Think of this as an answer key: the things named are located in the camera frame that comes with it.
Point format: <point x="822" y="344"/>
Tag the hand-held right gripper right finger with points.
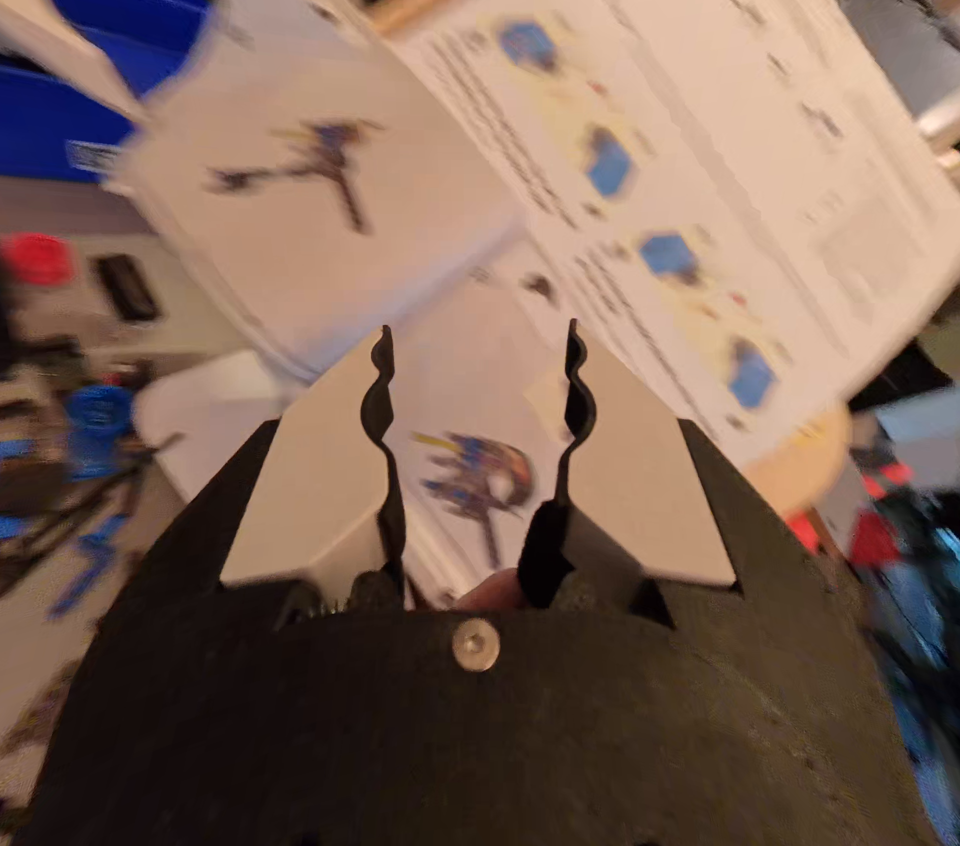
<point x="637" y="486"/>

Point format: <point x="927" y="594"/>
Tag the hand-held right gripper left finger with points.
<point x="315" y="486"/>

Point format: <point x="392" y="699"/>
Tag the grey desk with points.
<point x="30" y="651"/>

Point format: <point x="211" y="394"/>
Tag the white rounded board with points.
<point x="195" y="411"/>

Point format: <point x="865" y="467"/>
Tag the blue angled beam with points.
<point x="97" y="546"/>

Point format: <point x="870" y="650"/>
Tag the blue toy wheel hub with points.
<point x="97" y="418"/>

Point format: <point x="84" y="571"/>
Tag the black curved panel piece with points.
<point x="127" y="287"/>

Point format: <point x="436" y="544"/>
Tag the scattered black toy beams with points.
<point x="30" y="486"/>

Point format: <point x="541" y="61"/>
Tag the red toy wheel hub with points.
<point x="37" y="259"/>

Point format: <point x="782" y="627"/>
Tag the blue storage bin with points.
<point x="60" y="126"/>

